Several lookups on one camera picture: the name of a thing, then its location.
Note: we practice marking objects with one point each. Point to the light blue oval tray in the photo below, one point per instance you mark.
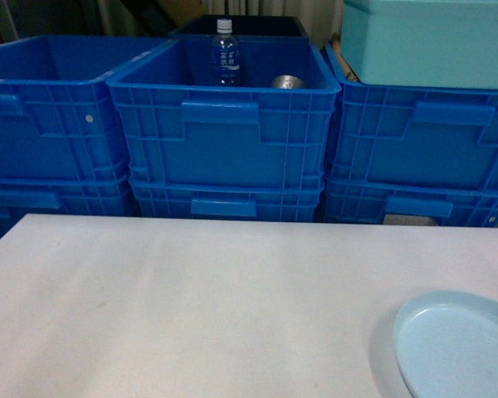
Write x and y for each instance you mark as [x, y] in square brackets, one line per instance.
[446, 345]

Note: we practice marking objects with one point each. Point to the blue crate bottom middle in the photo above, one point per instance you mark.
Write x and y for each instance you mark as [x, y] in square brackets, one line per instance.
[225, 203]

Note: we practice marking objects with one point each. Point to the blue crate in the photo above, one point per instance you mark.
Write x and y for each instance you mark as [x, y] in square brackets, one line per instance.
[414, 136]
[57, 117]
[225, 203]
[356, 202]
[181, 128]
[19, 197]

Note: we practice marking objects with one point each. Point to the blue crate top middle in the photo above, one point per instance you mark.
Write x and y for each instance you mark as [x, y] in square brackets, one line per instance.
[181, 128]

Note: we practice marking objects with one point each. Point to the blue crate bottom right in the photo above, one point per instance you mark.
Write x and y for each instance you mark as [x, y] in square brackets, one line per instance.
[356, 202]

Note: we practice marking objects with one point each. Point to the silver metal can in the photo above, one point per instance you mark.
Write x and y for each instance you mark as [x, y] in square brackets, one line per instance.
[288, 82]

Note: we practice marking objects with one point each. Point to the clear plastic water bottle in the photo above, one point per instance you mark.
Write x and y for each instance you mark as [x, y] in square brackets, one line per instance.
[225, 55]

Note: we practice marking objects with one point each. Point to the blue crate top right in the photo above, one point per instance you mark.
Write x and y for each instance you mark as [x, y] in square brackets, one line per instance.
[414, 136]

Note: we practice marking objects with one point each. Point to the blue crate top left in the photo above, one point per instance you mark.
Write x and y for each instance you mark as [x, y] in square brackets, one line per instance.
[57, 117]

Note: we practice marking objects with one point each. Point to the blue crate bottom left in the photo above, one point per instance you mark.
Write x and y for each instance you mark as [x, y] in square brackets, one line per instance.
[19, 197]

